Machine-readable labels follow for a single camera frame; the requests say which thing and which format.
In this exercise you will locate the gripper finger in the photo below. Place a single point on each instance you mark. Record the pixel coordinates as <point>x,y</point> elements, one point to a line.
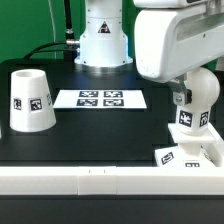
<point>181,94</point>

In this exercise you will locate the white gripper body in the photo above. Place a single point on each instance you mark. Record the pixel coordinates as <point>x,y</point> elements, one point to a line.
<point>172,37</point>

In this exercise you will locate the white lamp bulb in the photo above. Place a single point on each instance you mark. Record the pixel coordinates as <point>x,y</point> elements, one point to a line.
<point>193,118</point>

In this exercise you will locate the white lamp base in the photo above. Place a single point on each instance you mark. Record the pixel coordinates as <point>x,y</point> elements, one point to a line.
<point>200,151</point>

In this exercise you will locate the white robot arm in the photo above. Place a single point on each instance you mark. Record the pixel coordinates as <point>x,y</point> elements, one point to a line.
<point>104,45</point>

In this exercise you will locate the white lamp shade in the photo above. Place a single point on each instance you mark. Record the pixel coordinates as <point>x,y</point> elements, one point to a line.
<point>31,108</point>

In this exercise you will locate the white marker sheet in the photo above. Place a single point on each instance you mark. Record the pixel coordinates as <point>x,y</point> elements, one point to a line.
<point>100,99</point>

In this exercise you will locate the white front wall bar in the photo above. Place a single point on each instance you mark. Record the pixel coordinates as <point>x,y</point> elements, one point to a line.
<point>110,181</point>

